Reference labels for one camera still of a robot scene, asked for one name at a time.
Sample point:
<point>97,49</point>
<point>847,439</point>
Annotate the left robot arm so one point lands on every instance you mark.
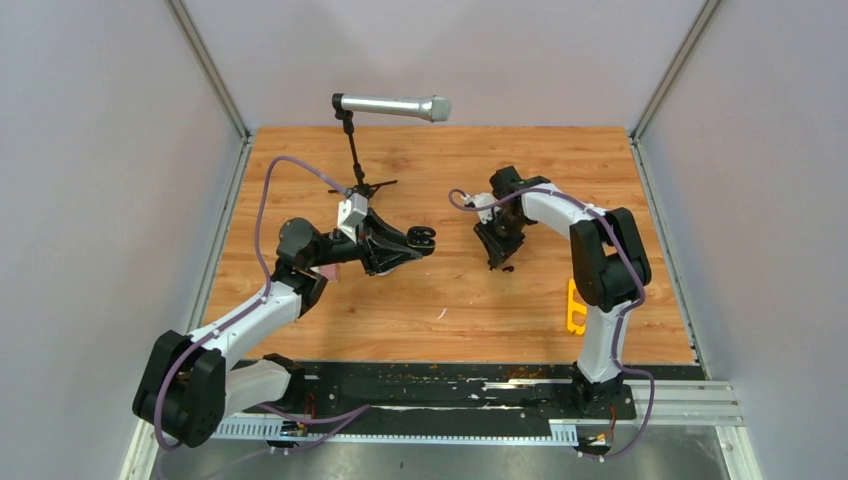
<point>191,382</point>

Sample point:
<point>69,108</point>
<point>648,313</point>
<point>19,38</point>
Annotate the black earbud charging case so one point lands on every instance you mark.
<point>421,237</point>

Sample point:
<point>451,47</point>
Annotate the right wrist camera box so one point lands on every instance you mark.
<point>484,205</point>

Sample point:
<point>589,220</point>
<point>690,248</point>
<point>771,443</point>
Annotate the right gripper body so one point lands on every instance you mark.
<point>510,227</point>

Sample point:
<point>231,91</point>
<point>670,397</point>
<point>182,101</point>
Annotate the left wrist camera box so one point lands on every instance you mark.
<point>350,214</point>

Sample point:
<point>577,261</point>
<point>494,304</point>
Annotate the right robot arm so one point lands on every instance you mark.
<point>610,268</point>

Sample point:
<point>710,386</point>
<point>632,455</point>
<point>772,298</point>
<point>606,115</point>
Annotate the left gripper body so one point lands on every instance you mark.
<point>368,249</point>

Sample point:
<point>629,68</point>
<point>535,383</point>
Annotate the silver microphone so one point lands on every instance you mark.
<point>430,108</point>

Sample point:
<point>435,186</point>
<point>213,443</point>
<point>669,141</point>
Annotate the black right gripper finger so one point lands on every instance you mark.
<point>491,241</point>
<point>511,245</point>

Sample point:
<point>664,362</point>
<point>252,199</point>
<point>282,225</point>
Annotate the perforated metal rail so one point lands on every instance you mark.
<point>490,428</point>

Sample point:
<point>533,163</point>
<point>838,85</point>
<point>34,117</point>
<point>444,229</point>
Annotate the yellow triangular plastic frame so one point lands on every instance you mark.
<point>574,308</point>

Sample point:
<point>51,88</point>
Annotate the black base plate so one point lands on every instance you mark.
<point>327,389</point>

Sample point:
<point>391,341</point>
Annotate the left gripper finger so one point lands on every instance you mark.
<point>379,234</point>
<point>385,260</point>

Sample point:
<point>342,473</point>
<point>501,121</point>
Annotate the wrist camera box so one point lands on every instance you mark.
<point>484,205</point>
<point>350,214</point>

